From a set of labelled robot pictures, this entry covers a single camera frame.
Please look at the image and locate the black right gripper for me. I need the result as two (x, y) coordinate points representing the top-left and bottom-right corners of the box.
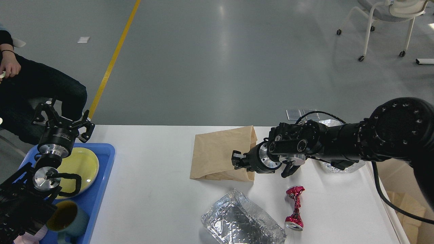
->
(232, 142), (282, 174)

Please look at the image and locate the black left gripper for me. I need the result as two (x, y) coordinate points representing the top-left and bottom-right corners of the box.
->
(31, 99), (96, 159)

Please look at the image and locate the brown paper bag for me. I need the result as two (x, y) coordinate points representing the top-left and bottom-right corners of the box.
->
(386, 191), (426, 244)
(190, 125), (257, 182)

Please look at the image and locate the yellow plastic plate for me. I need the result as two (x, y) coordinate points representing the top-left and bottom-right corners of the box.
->
(57, 148), (99, 194)

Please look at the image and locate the pink mug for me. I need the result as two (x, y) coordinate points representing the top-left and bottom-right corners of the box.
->
(13, 226), (48, 244)

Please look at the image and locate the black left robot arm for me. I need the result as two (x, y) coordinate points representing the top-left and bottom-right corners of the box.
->
(0, 99), (95, 244)

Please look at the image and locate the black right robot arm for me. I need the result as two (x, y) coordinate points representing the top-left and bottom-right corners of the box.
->
(231, 97), (434, 224)

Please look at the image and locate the person's left hand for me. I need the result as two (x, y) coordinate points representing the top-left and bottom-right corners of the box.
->
(0, 50), (21, 79)

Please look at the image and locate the foil tray front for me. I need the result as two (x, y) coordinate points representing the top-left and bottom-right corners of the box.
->
(201, 188), (287, 244)

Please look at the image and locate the person in black clothes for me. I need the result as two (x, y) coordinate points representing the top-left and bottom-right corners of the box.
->
(0, 27), (88, 145)

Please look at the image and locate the floor socket plate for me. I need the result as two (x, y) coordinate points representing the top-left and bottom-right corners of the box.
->
(286, 109), (304, 121)
(302, 109), (320, 121)

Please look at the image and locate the crushed red can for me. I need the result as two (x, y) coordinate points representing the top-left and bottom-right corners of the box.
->
(285, 185), (305, 231)

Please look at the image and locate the blue plastic tray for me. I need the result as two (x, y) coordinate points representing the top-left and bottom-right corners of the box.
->
(71, 143), (115, 244)

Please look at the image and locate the yellow floor tape line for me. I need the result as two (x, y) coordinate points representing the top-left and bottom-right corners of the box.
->
(88, 0), (141, 118)

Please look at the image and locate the teal mug yellow inside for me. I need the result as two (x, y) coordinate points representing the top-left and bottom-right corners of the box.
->
(45, 200), (90, 244)

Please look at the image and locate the crumpled foil sheet right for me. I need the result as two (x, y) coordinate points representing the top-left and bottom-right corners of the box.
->
(319, 119), (366, 174)

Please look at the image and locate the beige plastic bin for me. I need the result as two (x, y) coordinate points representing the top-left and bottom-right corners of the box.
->
(357, 159), (434, 244)

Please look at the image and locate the white chair leg right edge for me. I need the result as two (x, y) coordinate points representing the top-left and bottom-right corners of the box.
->
(415, 58), (434, 65)

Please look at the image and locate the white office chair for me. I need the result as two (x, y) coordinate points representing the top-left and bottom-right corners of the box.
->
(336, 0), (429, 62)

